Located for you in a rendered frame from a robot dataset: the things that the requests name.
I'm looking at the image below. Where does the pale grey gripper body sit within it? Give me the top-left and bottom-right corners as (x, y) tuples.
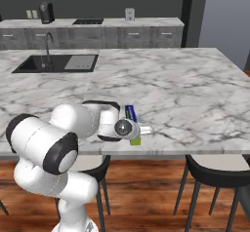
(139, 124), (154, 136)

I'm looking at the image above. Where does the blue and green foil box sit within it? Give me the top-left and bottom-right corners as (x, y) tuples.
(124, 104), (142, 147)

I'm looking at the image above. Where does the black stool with white seat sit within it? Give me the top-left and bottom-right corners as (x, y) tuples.
(54, 154), (112, 232)
(173, 154), (250, 232)
(0, 199), (10, 217)

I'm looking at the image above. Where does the grey base cupboard run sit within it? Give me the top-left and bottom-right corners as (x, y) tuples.
(0, 25), (185, 51)

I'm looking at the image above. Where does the white toaster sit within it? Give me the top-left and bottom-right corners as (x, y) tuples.
(124, 7), (137, 22)

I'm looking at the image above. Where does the black hob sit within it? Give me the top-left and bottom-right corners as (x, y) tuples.
(71, 18), (104, 26)

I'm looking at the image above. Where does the black sink with grey board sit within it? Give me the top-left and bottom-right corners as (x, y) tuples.
(11, 54), (100, 74)

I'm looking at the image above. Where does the black curved tap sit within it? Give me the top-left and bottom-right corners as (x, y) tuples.
(41, 31), (56, 70)

